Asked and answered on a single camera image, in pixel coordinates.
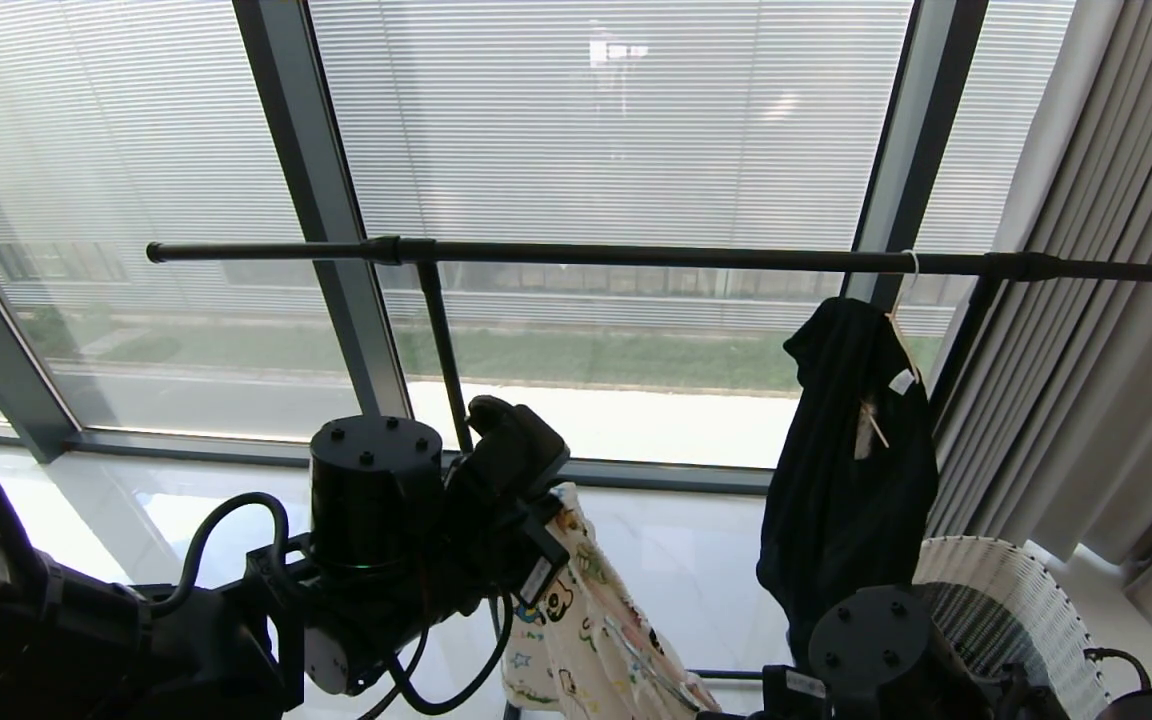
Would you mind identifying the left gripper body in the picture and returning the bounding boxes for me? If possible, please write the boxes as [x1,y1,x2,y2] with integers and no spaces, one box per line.
[481,505,574,613]

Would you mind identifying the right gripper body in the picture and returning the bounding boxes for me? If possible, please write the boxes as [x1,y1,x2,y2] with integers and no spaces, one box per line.
[758,662,832,720]

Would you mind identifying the cream printed garment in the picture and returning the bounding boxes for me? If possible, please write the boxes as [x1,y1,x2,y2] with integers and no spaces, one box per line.
[501,485,722,716]

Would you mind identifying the black garment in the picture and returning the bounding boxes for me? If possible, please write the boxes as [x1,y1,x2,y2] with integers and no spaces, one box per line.
[756,297,940,661]

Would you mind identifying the pink clothes hanger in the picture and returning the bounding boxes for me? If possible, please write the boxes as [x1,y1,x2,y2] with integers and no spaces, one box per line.
[854,250,927,461]

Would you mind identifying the white laundry basket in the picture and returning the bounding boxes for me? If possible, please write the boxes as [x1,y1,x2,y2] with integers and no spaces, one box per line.
[911,535,1152,720]

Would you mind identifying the black clothes rack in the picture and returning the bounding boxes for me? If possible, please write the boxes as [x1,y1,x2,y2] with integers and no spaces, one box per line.
[146,237,1152,720]

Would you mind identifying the window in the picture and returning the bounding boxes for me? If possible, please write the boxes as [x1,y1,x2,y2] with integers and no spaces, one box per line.
[0,0,1077,496]

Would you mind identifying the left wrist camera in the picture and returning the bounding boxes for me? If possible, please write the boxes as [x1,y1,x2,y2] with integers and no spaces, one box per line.
[444,395,572,541]

